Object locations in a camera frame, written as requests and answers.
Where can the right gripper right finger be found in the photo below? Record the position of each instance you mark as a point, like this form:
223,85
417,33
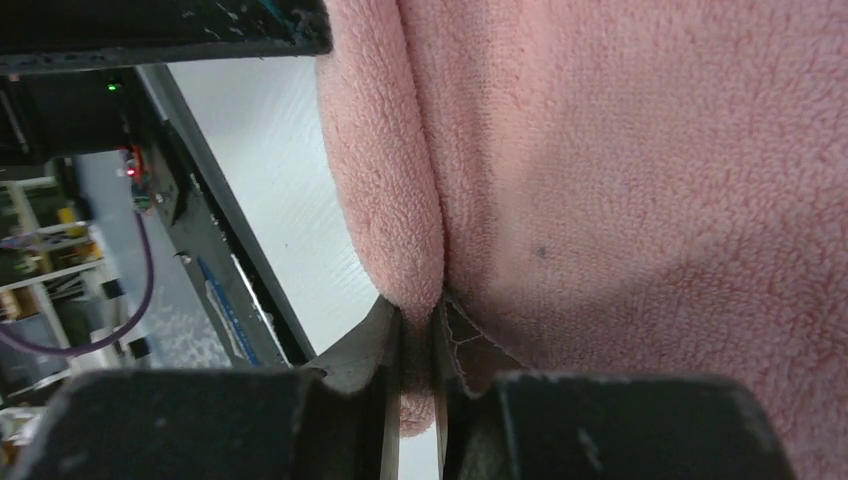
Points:
498,419

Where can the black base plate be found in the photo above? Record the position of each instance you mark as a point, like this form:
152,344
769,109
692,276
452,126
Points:
229,276

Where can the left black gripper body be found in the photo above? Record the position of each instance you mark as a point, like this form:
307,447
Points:
78,35

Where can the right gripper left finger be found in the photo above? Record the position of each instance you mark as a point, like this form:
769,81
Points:
336,417

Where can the pink towel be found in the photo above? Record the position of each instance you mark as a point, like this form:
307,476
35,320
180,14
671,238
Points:
607,186

